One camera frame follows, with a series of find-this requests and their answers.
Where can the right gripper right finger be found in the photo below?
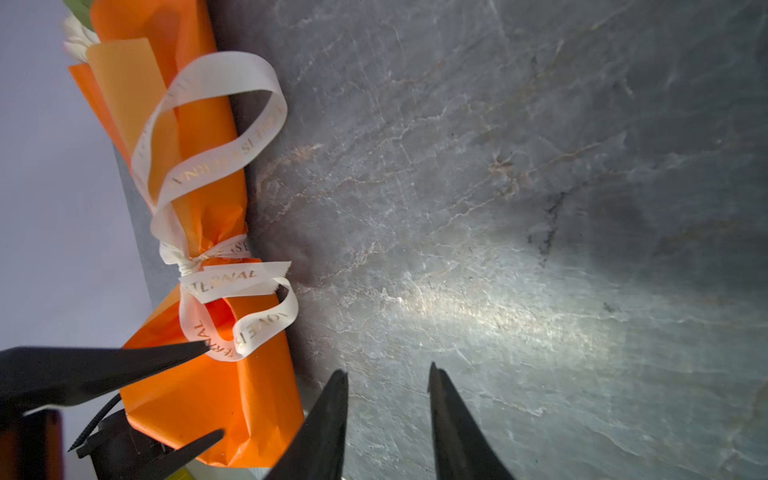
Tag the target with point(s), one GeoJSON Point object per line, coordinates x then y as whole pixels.
{"type": "Point", "coordinates": [461, 451]}

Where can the cream fake rose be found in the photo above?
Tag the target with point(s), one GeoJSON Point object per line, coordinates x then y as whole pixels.
{"type": "Point", "coordinates": [78, 38]}

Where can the orange wrapping paper sheet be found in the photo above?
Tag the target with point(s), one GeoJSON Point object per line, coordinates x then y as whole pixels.
{"type": "Point", "coordinates": [143, 46]}

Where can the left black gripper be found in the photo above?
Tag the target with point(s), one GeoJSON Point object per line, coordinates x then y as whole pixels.
{"type": "Point", "coordinates": [33, 447]}

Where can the white ribbon strip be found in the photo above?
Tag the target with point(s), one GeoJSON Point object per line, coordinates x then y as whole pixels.
{"type": "Point", "coordinates": [227, 270]}

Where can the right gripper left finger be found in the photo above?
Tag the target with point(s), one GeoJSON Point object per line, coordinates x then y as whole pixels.
{"type": "Point", "coordinates": [317, 450]}

